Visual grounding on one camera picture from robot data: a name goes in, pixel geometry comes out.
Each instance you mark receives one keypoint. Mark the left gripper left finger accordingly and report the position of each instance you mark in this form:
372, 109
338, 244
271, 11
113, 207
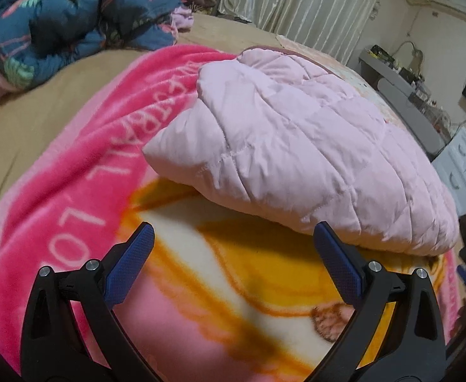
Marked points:
70, 331

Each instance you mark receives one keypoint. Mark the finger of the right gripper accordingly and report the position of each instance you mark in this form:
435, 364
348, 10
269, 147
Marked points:
461, 271

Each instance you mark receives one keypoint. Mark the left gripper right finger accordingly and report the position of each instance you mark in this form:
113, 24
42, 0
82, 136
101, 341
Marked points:
413, 348

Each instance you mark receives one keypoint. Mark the pink quilted jacket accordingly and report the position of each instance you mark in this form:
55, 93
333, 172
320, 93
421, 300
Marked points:
272, 134

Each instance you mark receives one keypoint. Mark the white drawer chest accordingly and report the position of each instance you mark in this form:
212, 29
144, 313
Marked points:
450, 165

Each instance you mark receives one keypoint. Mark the pink cartoon fleece blanket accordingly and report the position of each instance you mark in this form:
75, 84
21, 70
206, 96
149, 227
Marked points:
224, 295

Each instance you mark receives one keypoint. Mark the grey curved desk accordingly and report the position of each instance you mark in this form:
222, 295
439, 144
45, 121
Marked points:
401, 98

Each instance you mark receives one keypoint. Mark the peach kitty blanket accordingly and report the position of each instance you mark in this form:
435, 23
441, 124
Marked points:
346, 74

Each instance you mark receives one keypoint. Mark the tan bed sheet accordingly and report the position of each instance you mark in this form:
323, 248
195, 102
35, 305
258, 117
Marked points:
30, 121

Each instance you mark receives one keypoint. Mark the striped beige curtain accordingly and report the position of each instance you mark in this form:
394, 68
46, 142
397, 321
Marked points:
330, 26

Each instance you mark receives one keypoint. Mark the navy floral comforter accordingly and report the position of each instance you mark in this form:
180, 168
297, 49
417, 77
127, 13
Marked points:
38, 38

